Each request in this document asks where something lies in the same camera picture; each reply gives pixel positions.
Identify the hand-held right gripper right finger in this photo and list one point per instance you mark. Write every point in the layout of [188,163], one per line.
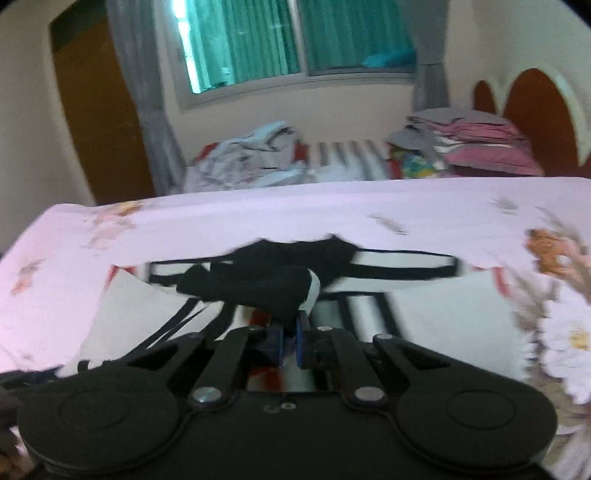
[300,344]

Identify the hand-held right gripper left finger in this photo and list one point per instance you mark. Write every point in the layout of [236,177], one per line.
[275,345]

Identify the white black red striped shirt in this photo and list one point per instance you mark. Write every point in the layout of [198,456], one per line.
[272,277]

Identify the pile of crumpled clothes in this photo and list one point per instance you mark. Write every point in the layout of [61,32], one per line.
[249,152]

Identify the pink floral bedsheet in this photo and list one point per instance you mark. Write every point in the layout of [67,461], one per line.
[286,210]

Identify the grey white striped sheet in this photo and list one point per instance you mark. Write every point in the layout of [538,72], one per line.
[351,157]

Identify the stack of folded bedding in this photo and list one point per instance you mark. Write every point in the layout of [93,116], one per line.
[471,143]

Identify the long grey curtain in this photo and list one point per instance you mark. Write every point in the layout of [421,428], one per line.
[147,92]

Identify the brown wooden door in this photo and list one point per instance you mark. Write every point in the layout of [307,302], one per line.
[101,115]

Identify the window with teal blinds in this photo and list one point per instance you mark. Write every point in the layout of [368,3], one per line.
[295,41]

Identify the short grey curtain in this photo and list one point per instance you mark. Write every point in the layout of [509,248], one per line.
[429,55]

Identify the brown and white headboard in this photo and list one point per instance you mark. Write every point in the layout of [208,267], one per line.
[535,101]

